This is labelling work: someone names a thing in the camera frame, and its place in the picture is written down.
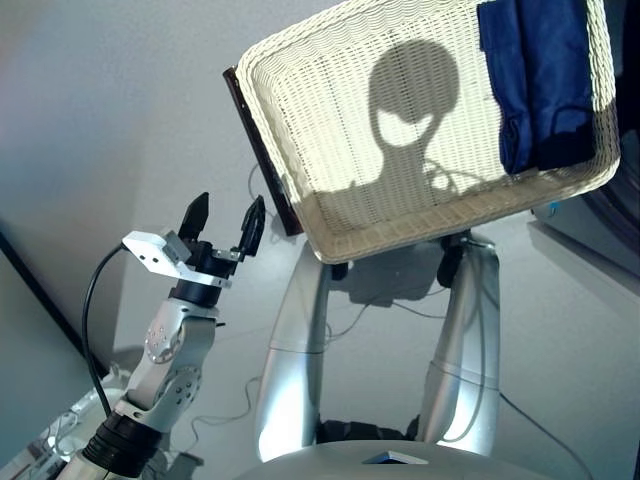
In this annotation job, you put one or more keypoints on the grey washing machine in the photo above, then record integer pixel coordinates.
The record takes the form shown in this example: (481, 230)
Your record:
(590, 220)

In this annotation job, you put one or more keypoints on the silver robot leg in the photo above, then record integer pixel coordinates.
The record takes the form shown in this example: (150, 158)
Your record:
(465, 360)
(290, 380)

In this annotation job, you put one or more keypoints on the silver robot torso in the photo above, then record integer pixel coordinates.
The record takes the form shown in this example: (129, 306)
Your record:
(325, 462)

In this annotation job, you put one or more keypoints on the pale woven basket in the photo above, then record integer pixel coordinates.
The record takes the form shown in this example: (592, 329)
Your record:
(310, 125)

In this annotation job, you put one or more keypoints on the navy blue garment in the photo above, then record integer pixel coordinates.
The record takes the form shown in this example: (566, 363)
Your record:
(540, 75)

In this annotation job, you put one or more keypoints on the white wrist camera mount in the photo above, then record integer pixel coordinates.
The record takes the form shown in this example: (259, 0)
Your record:
(150, 250)

